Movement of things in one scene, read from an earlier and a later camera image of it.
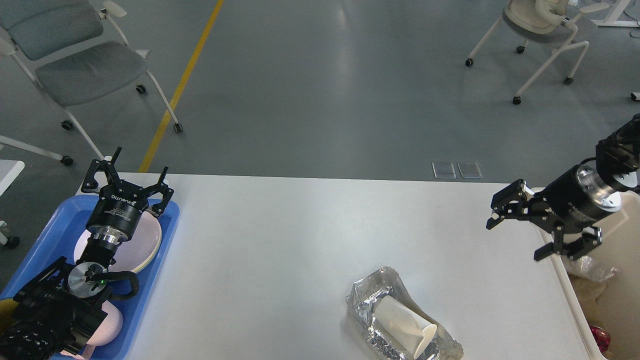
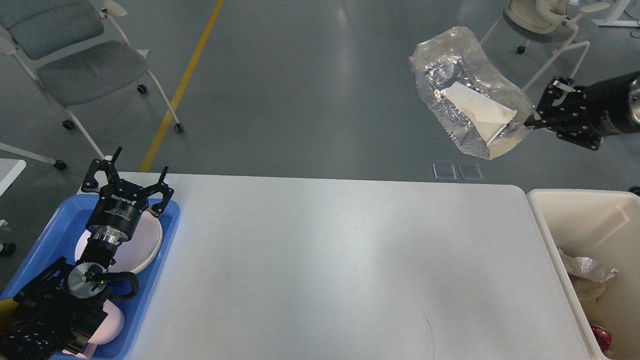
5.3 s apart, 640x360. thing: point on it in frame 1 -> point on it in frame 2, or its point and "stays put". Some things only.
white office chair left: [74, 51] stays put
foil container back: [587, 267] stays put
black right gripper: [577, 197] -> [608, 107]
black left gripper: [119, 207] stays put
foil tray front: [360, 302] -> [467, 95]
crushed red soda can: [602, 338] stays put
